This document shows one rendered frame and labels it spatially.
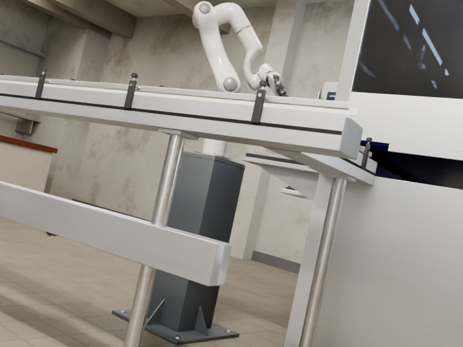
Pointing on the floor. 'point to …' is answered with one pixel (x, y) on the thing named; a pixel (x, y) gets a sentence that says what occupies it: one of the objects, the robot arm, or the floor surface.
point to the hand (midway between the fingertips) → (280, 89)
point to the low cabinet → (25, 163)
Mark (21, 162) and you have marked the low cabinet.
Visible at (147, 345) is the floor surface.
